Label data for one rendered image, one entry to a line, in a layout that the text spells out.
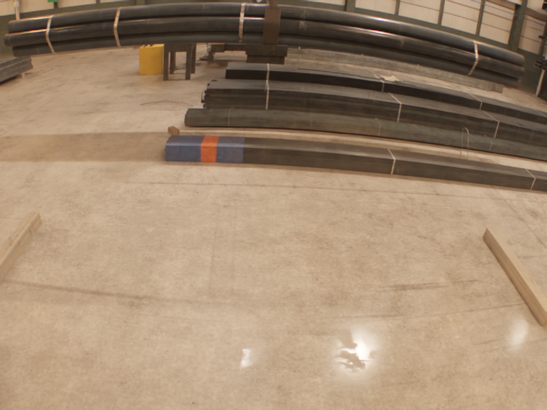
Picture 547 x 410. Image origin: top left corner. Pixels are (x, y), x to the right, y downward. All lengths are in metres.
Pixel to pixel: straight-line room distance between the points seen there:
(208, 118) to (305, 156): 1.31
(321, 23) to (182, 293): 2.73
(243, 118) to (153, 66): 3.44
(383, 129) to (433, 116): 0.80
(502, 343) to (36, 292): 2.81
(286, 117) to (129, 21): 2.06
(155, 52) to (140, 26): 3.38
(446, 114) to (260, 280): 3.53
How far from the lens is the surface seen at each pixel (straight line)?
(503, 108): 6.33
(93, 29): 4.07
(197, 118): 4.25
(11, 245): 2.73
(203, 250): 2.44
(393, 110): 4.70
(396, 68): 9.78
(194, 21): 3.73
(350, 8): 11.07
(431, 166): 3.78
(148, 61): 7.26
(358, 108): 4.56
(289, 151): 3.40
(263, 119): 4.22
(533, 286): 2.77
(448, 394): 1.97
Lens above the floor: 1.53
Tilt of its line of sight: 32 degrees down
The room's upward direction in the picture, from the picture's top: 6 degrees clockwise
